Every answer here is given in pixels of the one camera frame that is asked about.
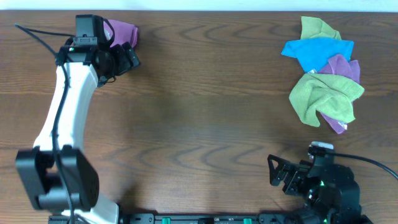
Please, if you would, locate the purple microfiber cloth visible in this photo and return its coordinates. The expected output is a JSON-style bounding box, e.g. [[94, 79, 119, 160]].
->
[[103, 20, 139, 48]]

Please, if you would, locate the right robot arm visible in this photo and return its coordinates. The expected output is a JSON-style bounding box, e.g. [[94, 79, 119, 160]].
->
[[267, 154, 372, 224]]

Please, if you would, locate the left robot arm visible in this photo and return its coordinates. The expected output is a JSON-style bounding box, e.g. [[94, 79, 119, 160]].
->
[[16, 42, 139, 223]]

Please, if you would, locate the green cloth in front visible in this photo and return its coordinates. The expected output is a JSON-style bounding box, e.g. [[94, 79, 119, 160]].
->
[[289, 73, 364, 127]]

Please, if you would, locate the green cloth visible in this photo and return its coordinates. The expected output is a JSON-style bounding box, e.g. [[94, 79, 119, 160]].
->
[[289, 73, 364, 127], [300, 16, 341, 40]]

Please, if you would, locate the purple cloth in pile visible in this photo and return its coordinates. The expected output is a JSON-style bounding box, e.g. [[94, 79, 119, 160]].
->
[[318, 54, 361, 83]]

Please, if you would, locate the blue microfiber cloth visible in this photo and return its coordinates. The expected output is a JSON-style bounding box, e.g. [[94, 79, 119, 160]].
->
[[281, 37, 354, 72]]

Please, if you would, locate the green cloth at back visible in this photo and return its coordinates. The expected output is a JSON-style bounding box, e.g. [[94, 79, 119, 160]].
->
[[300, 16, 341, 40]]

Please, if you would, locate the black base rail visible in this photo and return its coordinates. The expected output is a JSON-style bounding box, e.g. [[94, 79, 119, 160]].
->
[[48, 212, 299, 224]]

